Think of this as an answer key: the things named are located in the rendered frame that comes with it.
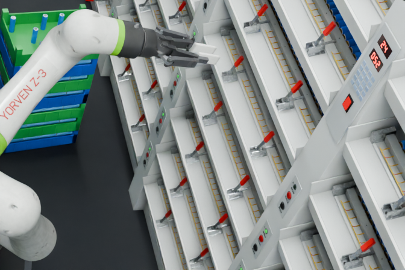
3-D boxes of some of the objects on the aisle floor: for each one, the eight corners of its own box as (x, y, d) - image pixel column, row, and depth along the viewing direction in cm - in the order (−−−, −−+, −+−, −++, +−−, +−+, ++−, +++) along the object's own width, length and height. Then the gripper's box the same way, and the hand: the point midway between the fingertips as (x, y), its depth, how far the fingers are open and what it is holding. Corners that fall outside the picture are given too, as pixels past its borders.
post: (176, 389, 247) (457, -25, 124) (170, 361, 253) (432, -61, 129) (232, 380, 255) (548, -18, 132) (225, 354, 261) (521, -52, 137)
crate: (0, 153, 288) (2, 141, 282) (-13, 114, 298) (-11, 100, 293) (75, 143, 302) (79, 130, 296) (60, 105, 312) (63, 92, 307)
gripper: (125, 30, 199) (202, 44, 211) (138, 73, 190) (217, 86, 202) (137, 9, 195) (214, 25, 207) (150, 53, 185) (231, 67, 197)
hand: (205, 53), depth 203 cm, fingers open, 3 cm apart
